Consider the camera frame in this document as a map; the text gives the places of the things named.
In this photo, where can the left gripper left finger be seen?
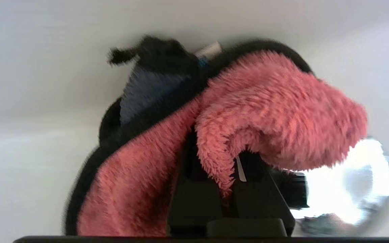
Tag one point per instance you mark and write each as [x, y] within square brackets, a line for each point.
[191, 202]

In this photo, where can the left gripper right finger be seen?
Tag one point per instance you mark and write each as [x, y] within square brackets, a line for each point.
[262, 202]

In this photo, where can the pink fluffy cleaning cloth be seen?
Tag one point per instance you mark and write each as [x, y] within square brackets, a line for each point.
[275, 111]

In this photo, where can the chrome sink drain stopper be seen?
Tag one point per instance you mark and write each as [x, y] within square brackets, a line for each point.
[356, 182]

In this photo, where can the beige wash basin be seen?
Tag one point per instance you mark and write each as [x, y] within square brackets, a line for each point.
[29, 101]

